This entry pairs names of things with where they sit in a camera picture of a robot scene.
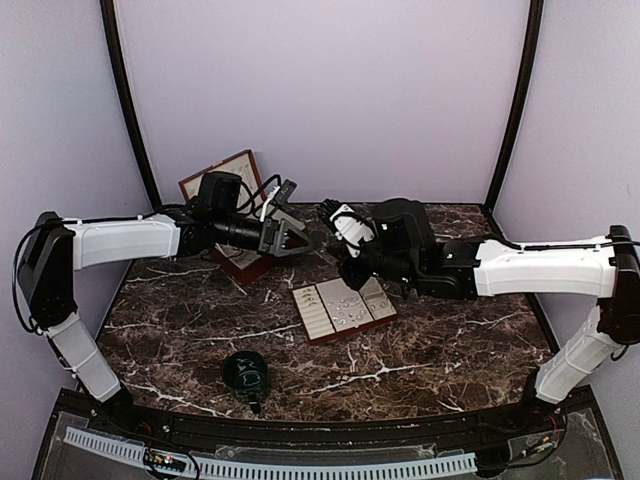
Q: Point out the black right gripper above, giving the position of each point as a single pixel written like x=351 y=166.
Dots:
x=354 y=279

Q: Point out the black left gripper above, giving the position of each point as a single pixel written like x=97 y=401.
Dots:
x=273 y=237

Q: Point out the red jewelry tray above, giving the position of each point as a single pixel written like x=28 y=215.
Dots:
x=330 y=310

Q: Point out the red jewelry box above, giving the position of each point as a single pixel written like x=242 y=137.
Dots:
x=230 y=195

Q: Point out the dark green glass mug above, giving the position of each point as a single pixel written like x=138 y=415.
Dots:
x=245 y=374

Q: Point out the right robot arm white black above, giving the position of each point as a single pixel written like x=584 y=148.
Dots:
x=397 y=244

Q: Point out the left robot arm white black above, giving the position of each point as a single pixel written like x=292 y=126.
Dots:
x=63 y=262

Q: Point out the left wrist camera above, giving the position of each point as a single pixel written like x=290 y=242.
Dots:
x=276 y=199

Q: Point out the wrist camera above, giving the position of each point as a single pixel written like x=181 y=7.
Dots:
x=276 y=199
x=349 y=227

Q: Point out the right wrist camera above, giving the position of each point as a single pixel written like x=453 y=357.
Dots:
x=349 y=227

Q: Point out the black front rail base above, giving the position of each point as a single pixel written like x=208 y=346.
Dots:
x=489 y=429

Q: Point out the left black frame post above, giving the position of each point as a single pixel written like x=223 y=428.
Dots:
x=126 y=100

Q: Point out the black frame post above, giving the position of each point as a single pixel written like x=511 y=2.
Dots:
x=520 y=94
x=126 y=100

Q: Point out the white slotted cable duct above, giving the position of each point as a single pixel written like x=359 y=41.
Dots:
x=255 y=463

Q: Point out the right black frame post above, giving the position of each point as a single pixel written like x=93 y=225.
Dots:
x=520 y=94

